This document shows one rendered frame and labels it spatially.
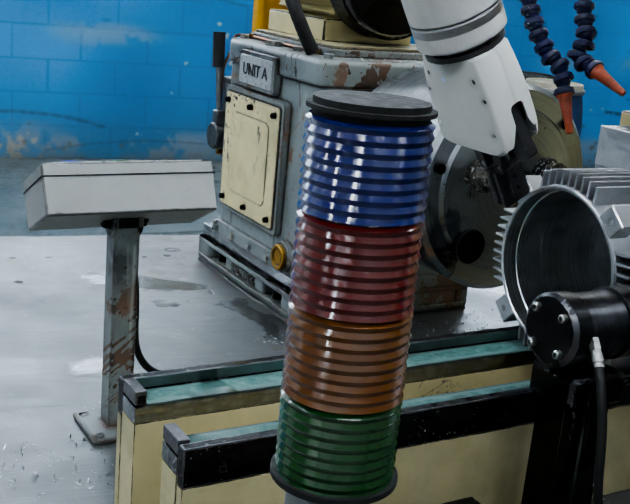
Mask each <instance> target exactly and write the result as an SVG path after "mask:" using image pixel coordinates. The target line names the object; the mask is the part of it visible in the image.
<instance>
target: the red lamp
mask: <svg viewBox="0 0 630 504"><path fill-rule="evenodd" d="M296 212H297V215H298V217H297V218H296V221H295V222H296V225H297V227H296V229H295V231H294V233H295V236H296V238H295V240H294V242H293V243H294V247H295V249H294V251H293V257H294V260H293V261H292V268H293V270H292V272H291V278H292V281H291V283H290V289H291V292H290V293H289V299H290V301H291V302H292V303H293V304H294V305H295V306H296V307H298V308H299V309H301V310H302V311H304V312H306V313H308V314H310V315H313V316H316V317H319V318H322V319H326V320H330V321H335V322H341V323H349V324H362V325H373V324H385V323H391V322H396V321H399V320H401V319H403V318H406V317H408V316H409V315H411V314H412V313H413V311H414V305H413V303H414V301H415V299H416V298H415V294H414V293H415V291H416V289H417V285H416V281H417V279H418V274H417V271H418V269H419V262H418V260H419V259H420V257H421V254H420V251H419V250H420V248H421V247H422V242H421V238H422V236H423V230H422V228H423V226H424V224H425V222H424V220H423V221H421V222H419V223H418V224H416V225H413V226H409V227H403V228H389V229H378V228H362V227H353V226H346V225H340V224H335V223H330V222H326V221H323V220H319V219H316V218H314V217H311V216H309V215H307V214H306V213H304V212H303V211H302V210H301V209H299V208H297V209H296Z"/></svg>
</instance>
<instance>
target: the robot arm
mask: <svg viewBox="0 0 630 504"><path fill-rule="evenodd" d="M401 3H402V6H403V9H404V11H405V14H406V17H407V20H408V23H409V26H410V29H411V32H412V35H413V38H414V41H415V44H416V47H417V49H418V51H419V52H420V53H422V54H423V64H424V70H425V75H426V80H427V85H428V89H429V93H430V96H431V100H432V104H433V107H434V109H435V110H437V111H438V117H437V121H438V124H439V127H440V130H441V132H442V135H443V136H444V137H445V138H446V139H447V140H449V141H450V142H453V143H456V144H458V145H461V146H464V147H467V148H471V149H474V151H475V154H476V156H477V158H478V161H479V163H480V165H481V166H482V167H483V168H484V169H487V168H488V170H487V171H486V174H487V178H488V181H489V184H490V187H491V190H492V193H493V196H494V199H495V202H496V203H497V204H499V205H503V206H505V207H510V206H511V205H513V204H514V203H516V202H517V201H518V200H520V199H521V198H523V197H524V196H526V195H527V194H528V193H529V186H528V183H527V180H526V176H525V173H524V170H523V166H522V163H521V161H522V160H529V159H530V158H532V157H533V156H535V155H536V154H537V153H538V150H537V148H536V146H535V144H534V141H533V139H532V137H531V136H534V135H536V134H537V132H538V121H537V116H536V112H535V108H534V105H533V102H532V98H531V95H530V92H529V89H528V87H527V84H526V81H525V78H524V76H523V73H522V70H521V68H520V66H519V63H518V61H517V58H516V56H515V54H514V52H513V49H512V48H511V46H510V43H509V41H508V39H507V38H506V37H504V36H505V34H506V31H505V28H504V27H505V25H506V23H507V16H506V12H505V9H504V5H503V2H502V0H401Z"/></svg>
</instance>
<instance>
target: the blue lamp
mask: <svg viewBox="0 0 630 504"><path fill-rule="evenodd" d="M305 116H306V119H307V120H306V122H305V124H304V128H305V131H306V132H305V133H304V135H303V140H304V142H305V143H304V145H303V146H302V151H303V156H302V158H301V162H302V167H301V169H300V174H301V176H302V177H301V178H300V180H299V185H300V187H301V188H300V189H299V191H298V196H299V198H300V199H299V200H298V202H297V206H298V208H299V209H301V210H302V211H303V212H304V213H306V214H307V215H309V216H311V217H314V218H316V219H319V220H323V221H326V222H330V223H335V224H340V225H346V226H353V227H362V228H378V229H389V228H403V227H409V226H413V225H416V224H418V223H419V222H421V221H423V220H424V219H425V213H424V210H425V209H426V207H427V204H426V201H425V200H426V198H427V197H428V192H427V188H428V186H429V184H430V183H429V180H428V177H429V175H430V174H431V171H430V167H429V166H430V165H431V163H432V158H431V154H432V152H433V150H434V149H433V146H432V143H433V141H434V140H435V136H434V133H433V132H434V130H435V129H436V125H435V124H434V123H433V122H432V121H430V124H428V125H425V126H419V127H387V126H374V125H364V124H356V123H349V122H343V121H337V120H332V119H328V118H324V117H321V116H318V115H315V114H314V113H312V109H311V110H309V111H307V112H306V113H305Z"/></svg>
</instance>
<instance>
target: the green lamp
mask: <svg viewBox="0 0 630 504"><path fill-rule="evenodd" d="M281 393H282V394H281V396H280V403H281V404H280V406H279V412H280V414H279V417H278V422H279V424H278V427H277V429H278V434H277V444H276V454H275V461H276V469H277V471H278V473H279V475H280V476H281V477H282V478H283V479H284V480H285V481H286V482H288V483H289V484H291V485H292V486H294V487H296V488H298V489H301V490H303V491H306V492H309V493H312V494H316V495H320V496H325V497H333V498H356V497H363V496H367V495H371V494H374V493H377V492H379V491H381V490H383V489H384V488H385V487H387V485H388V484H389V483H390V482H391V479H392V475H393V474H394V464H395V461H396V456H395V455H396V452H397V443H398V434H399V425H400V415H401V412H402V409H401V406H402V403H403V400H402V401H401V403H399V404H398V405H397V406H396V407H394V408H392V409H389V410H387V411H384V412H381V413H377V414H372V415H362V416H347V415H337V414H330V413H325V412H321V411H317V410H314V409H311V408H308V407H306V406H304V405H302V404H300V403H298V402H296V401H295V400H293V399H292V398H291V397H289V396H288V395H287V394H286V393H285V392H284V390H283V389H282V386H281Z"/></svg>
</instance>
